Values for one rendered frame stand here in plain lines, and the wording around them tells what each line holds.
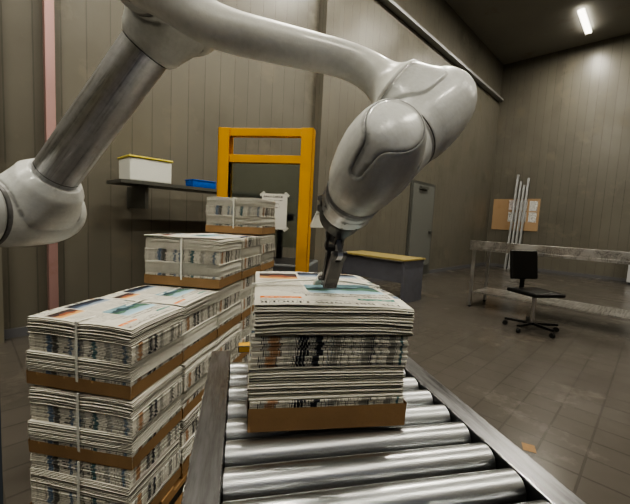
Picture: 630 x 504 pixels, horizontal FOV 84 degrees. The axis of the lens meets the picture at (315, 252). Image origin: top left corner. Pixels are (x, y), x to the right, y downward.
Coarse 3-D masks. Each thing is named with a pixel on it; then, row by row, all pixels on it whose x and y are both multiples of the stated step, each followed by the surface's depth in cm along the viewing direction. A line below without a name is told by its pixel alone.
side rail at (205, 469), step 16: (224, 352) 96; (224, 368) 86; (208, 384) 78; (224, 384) 78; (208, 400) 71; (224, 400) 71; (208, 416) 65; (224, 416) 66; (208, 432) 60; (224, 432) 61; (192, 448) 56; (208, 448) 56; (192, 464) 53; (208, 464) 53; (192, 480) 49; (208, 480) 50; (192, 496) 47; (208, 496) 47
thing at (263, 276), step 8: (256, 272) 90; (264, 272) 91; (272, 272) 91; (280, 272) 92; (288, 272) 92; (296, 272) 93; (304, 272) 95; (312, 272) 96; (256, 280) 80; (264, 280) 81; (272, 280) 81; (344, 280) 87; (352, 280) 87; (360, 280) 88
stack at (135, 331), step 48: (144, 288) 157; (192, 288) 164; (240, 288) 189; (48, 336) 110; (96, 336) 106; (144, 336) 110; (192, 336) 140; (240, 336) 190; (192, 384) 143; (48, 432) 112; (96, 432) 109; (144, 432) 113; (192, 432) 146; (48, 480) 114; (96, 480) 111; (144, 480) 116
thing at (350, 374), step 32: (256, 288) 71; (288, 288) 74; (256, 320) 58; (288, 320) 59; (320, 320) 60; (352, 320) 61; (384, 320) 62; (256, 352) 59; (288, 352) 60; (320, 352) 61; (352, 352) 62; (384, 352) 63; (256, 384) 60; (288, 384) 61; (320, 384) 62; (352, 384) 63; (384, 384) 64
